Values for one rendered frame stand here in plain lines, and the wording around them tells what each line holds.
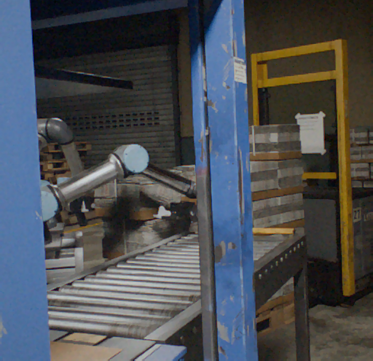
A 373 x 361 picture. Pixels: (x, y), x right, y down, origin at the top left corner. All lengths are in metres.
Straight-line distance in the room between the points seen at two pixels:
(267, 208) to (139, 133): 7.36
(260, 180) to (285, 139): 0.39
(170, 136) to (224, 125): 9.52
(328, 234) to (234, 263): 3.37
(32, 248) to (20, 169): 0.07
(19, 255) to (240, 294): 0.59
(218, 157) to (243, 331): 0.30
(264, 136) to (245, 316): 2.79
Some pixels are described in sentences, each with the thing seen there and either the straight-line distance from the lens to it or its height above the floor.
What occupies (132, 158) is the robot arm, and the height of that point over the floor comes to 1.14.
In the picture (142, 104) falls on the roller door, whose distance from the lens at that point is 10.78.
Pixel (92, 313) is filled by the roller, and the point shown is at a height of 0.80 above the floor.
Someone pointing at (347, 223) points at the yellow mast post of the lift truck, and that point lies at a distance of 4.13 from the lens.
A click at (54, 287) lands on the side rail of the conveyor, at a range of 1.73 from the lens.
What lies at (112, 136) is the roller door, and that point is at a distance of 11.09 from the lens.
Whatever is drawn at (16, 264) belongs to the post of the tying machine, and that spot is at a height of 1.10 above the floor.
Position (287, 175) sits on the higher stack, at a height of 0.96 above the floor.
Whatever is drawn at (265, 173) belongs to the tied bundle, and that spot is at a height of 0.99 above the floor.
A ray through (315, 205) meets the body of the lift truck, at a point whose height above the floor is 0.69.
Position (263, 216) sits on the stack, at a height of 0.73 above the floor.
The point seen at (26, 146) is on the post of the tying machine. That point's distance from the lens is 0.51.
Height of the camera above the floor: 1.19
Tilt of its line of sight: 3 degrees down
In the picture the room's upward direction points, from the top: 3 degrees counter-clockwise
